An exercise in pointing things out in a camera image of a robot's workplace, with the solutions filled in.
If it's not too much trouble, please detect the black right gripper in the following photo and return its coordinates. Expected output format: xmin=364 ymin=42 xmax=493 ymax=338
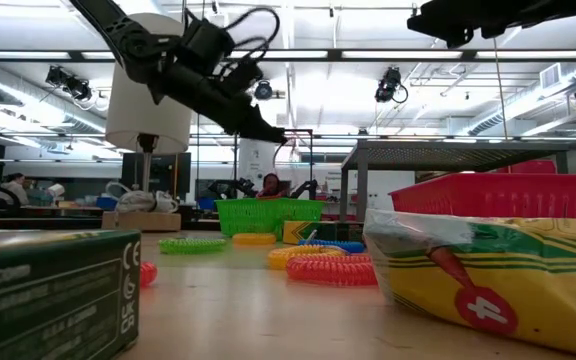
xmin=406 ymin=0 xmax=524 ymax=50

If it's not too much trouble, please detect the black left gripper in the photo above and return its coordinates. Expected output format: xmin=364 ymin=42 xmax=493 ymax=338
xmin=160 ymin=60 xmax=288 ymax=147

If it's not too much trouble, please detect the green plastic basket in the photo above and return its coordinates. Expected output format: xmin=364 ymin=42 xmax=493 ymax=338
xmin=215 ymin=197 xmax=325 ymax=237

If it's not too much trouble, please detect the yellow coil wristband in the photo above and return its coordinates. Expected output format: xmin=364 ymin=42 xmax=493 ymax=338
xmin=266 ymin=243 xmax=348 ymax=272
xmin=231 ymin=232 xmax=277 ymax=247

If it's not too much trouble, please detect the Crayola crayon box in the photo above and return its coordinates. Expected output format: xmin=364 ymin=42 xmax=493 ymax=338
xmin=281 ymin=219 xmax=365 ymax=245
xmin=0 ymin=229 xmax=142 ymax=360

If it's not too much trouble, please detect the green coil wristband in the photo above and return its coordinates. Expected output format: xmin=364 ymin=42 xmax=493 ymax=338
xmin=156 ymin=237 xmax=227 ymax=255

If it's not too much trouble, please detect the blue coil wristband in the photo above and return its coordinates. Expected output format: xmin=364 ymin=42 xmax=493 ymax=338
xmin=297 ymin=238 xmax=367 ymax=254

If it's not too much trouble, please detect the red coil wristband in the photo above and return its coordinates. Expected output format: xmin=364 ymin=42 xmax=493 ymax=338
xmin=140 ymin=261 xmax=159 ymax=290
xmin=285 ymin=253 xmax=379 ymax=288

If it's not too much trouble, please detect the red plastic basket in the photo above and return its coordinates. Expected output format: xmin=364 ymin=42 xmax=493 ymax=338
xmin=389 ymin=172 xmax=576 ymax=221

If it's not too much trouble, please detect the plastic-wrapped crayon packet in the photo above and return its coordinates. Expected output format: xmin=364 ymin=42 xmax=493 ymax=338
xmin=362 ymin=208 xmax=576 ymax=359

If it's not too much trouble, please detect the white pillar sign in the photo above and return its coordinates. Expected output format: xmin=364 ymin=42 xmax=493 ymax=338
xmin=237 ymin=138 xmax=277 ymax=189

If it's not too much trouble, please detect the person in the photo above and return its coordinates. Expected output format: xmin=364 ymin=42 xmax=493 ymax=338
xmin=260 ymin=172 xmax=285 ymax=199
xmin=0 ymin=172 xmax=30 ymax=206

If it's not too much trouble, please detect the white shade table lamp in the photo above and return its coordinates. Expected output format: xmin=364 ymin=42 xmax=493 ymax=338
xmin=101 ymin=12 xmax=193 ymax=234

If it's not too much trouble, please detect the grey perforated metal shelf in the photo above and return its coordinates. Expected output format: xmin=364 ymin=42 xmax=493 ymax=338
xmin=338 ymin=139 xmax=576 ymax=224

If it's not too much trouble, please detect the red storage bin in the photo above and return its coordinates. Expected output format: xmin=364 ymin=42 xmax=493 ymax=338
xmin=497 ymin=159 xmax=558 ymax=175

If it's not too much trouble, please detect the round black ceiling camera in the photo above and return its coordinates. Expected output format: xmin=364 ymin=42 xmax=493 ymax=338
xmin=253 ymin=79 xmax=275 ymax=102

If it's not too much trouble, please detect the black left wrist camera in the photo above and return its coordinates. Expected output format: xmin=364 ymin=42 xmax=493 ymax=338
xmin=220 ymin=58 xmax=265 ymax=95

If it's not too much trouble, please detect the black stand frame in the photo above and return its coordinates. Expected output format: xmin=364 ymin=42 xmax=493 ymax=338
xmin=232 ymin=127 xmax=315 ymax=201

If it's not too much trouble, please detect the black ceiling camera with cable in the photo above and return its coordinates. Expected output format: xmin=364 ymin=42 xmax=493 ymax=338
xmin=374 ymin=66 xmax=410 ymax=105

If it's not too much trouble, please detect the black left camera cable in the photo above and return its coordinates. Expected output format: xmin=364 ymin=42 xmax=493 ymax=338
xmin=220 ymin=5 xmax=282 ymax=64

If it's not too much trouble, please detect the white lamp cord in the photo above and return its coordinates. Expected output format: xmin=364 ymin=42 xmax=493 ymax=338
xmin=105 ymin=182 xmax=180 ymax=216

